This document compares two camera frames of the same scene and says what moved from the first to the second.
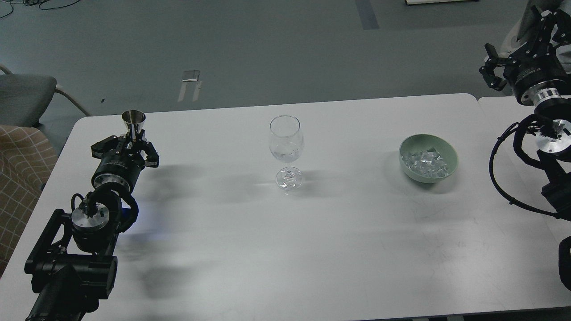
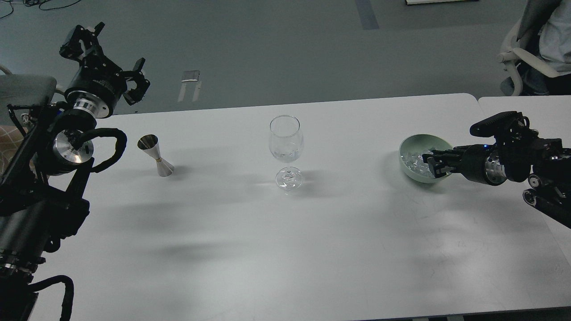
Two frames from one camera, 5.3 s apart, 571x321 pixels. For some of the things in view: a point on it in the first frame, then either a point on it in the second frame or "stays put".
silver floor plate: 191,76 stays put
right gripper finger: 562,20 -> 439,168
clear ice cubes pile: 428,163 stays put
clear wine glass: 286,141 stays put
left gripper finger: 112,143 -> 72,49
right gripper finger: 493,61 -> 459,151
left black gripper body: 122,166 -> 96,87
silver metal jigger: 133,117 -> 150,143
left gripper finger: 152,155 -> 134,96
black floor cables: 38,2 stays put
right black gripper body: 537,73 -> 481,162
